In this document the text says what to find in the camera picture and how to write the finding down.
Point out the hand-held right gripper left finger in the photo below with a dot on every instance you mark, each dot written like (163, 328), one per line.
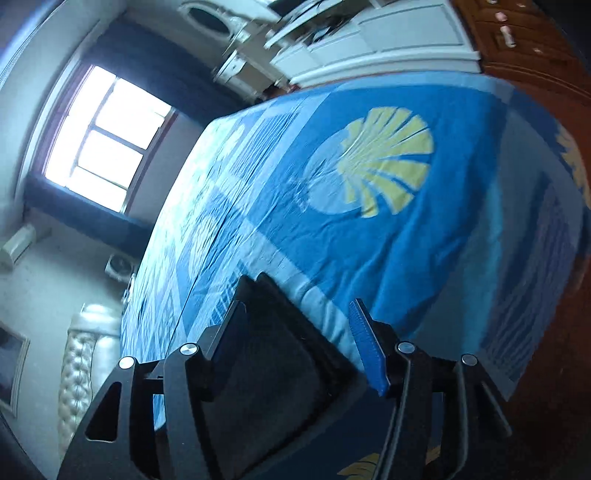
(231, 337)

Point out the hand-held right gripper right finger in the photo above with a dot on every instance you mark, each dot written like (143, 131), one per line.
(369, 350)

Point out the black pants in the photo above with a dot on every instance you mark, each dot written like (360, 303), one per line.
(286, 378)

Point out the blue patterned bed blanket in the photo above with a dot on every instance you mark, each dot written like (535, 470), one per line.
(415, 254)

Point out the small white fan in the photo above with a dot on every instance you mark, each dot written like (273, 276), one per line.
(120, 266)

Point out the cream tufted leather headboard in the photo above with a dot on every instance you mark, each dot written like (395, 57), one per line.
(85, 369)

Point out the blue striped window valance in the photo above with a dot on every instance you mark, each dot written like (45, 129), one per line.
(87, 217)

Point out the window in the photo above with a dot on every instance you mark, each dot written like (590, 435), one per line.
(106, 138)

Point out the dark blue curtain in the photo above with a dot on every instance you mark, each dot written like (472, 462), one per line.
(152, 69)

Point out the white dresser with oval mirror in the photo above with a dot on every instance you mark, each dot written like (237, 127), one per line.
(221, 32)

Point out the white cabinet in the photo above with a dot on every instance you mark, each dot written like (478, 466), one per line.
(369, 41)

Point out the brown wooden wardrobe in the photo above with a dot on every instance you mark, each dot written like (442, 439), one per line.
(531, 41)

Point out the framed wall photo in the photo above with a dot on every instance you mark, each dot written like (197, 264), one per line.
(11, 369)

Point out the white wall air conditioner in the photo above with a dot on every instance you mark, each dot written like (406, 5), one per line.
(18, 248)

